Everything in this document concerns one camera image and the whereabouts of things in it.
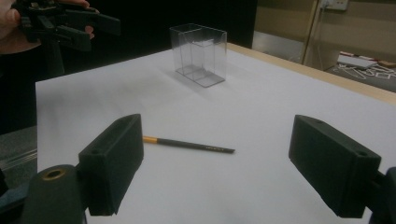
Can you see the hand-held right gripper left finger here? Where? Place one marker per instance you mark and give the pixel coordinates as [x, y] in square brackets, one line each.
[112, 165]

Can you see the black pencil with gold end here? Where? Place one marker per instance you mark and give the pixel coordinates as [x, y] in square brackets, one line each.
[186, 144]

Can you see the white paper sheet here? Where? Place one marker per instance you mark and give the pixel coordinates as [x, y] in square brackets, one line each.
[249, 109]

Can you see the white wall socket panel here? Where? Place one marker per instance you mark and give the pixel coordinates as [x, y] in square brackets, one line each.
[334, 4]

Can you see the clear acrylic box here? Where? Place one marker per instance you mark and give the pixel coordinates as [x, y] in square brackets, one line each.
[199, 56]

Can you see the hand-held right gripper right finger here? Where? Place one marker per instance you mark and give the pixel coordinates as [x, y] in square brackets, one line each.
[334, 168]

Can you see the black curtain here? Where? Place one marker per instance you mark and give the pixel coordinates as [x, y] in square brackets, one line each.
[140, 18]

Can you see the flat white box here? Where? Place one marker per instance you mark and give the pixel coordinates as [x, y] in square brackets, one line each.
[356, 61]

